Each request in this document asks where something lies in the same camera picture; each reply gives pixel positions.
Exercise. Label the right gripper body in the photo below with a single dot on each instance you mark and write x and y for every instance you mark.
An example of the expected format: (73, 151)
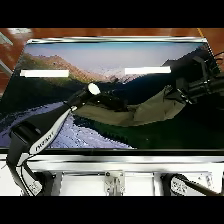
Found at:
(183, 90)

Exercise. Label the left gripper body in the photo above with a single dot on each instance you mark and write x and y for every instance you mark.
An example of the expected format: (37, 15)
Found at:
(112, 102)

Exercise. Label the olive green garment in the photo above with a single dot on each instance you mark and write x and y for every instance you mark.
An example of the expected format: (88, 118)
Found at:
(150, 110)

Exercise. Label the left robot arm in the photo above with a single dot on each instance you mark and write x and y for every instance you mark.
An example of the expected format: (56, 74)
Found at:
(50, 125)

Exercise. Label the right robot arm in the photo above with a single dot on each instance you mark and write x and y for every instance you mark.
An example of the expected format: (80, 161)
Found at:
(211, 88)

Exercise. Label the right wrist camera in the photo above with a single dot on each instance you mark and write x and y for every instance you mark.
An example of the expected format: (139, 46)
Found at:
(201, 67)

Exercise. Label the silver frame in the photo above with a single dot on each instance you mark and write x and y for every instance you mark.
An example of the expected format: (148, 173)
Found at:
(100, 166)

